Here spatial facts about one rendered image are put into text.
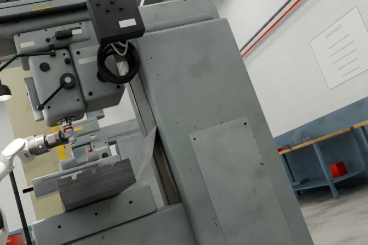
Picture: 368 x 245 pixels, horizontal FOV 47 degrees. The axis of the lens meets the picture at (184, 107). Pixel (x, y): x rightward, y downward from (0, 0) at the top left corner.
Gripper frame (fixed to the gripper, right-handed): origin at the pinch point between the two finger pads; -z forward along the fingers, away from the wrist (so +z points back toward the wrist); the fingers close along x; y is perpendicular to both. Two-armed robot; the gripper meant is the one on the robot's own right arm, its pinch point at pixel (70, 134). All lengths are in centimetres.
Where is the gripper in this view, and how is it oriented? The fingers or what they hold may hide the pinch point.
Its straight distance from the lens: 202.8
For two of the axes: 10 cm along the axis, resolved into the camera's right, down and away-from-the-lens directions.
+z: -9.5, 3.1, -0.1
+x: 0.5, 1.7, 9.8
